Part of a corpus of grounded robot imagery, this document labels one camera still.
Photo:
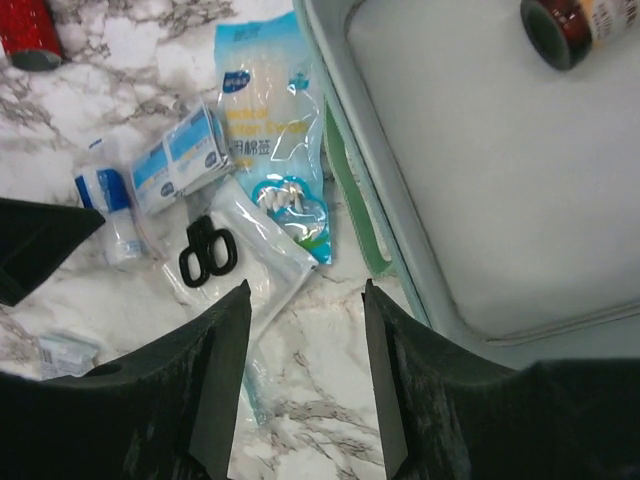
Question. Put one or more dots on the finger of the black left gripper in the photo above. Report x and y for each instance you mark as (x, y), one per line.
(36, 239)

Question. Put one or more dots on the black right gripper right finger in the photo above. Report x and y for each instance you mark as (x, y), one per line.
(447, 413)

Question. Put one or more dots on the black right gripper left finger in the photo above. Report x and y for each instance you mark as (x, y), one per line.
(164, 411)

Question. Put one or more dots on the blue white bandage roll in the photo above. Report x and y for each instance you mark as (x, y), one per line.
(103, 183)

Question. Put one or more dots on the black scissors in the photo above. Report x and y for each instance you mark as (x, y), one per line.
(202, 236)

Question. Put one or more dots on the alcohol wipes bag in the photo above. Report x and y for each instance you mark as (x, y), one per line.
(186, 157)

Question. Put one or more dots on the brown medicine bottle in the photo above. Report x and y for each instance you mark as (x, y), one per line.
(564, 32)

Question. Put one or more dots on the green medicine kit case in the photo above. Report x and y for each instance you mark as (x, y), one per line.
(512, 188)

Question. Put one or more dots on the clear bag of masks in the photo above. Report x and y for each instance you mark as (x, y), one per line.
(64, 354)

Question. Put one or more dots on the clear gauze pouch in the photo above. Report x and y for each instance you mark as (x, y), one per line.
(269, 260)

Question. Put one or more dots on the red microphone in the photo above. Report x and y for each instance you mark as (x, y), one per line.
(28, 36)

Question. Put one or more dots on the cotton swab packet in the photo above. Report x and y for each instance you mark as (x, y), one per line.
(274, 118)

